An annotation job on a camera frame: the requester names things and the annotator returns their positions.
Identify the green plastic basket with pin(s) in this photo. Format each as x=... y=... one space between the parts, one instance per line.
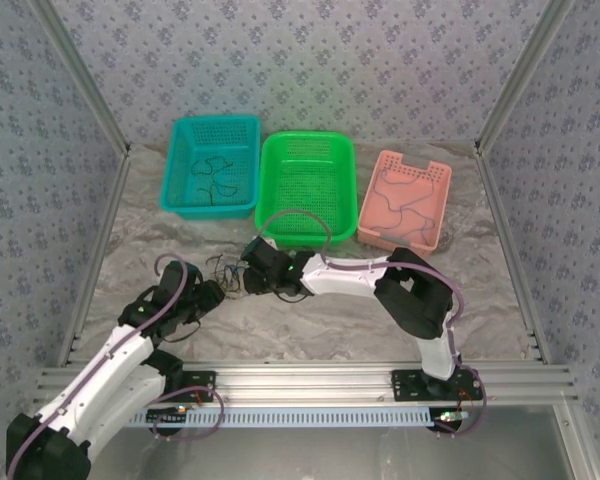
x=305 y=180

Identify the pink plastic basket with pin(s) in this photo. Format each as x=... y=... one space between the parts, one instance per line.
x=415 y=220

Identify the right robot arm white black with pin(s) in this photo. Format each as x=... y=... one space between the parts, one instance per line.
x=340 y=275

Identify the small circuit board with LED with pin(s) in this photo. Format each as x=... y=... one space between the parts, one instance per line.
x=167 y=414
x=450 y=416

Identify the teal plastic basket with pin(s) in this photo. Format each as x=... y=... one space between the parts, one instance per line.
x=180 y=165

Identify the grey metal lower panel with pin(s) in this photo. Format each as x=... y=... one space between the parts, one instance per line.
x=305 y=455

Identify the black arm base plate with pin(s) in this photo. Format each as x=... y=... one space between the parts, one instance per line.
x=205 y=382
x=405 y=385

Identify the aluminium mounting rail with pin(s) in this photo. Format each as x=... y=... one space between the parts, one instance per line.
x=305 y=385

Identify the aluminium frame post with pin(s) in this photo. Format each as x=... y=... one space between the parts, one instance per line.
x=522 y=75
x=80 y=75

